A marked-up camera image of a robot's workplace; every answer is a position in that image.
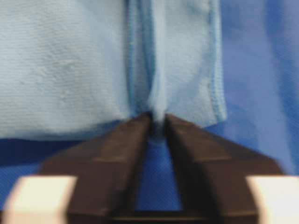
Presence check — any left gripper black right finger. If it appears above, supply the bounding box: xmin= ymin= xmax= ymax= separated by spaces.
xmin=165 ymin=114 xmax=283 ymax=224

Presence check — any dark blue table cloth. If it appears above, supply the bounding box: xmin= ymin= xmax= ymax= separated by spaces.
xmin=0 ymin=0 xmax=299 ymax=205

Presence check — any light blue towel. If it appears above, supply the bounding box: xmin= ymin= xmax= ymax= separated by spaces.
xmin=0 ymin=0 xmax=227 ymax=140

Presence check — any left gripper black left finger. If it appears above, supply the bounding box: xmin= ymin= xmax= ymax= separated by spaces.
xmin=39 ymin=112 xmax=151 ymax=224

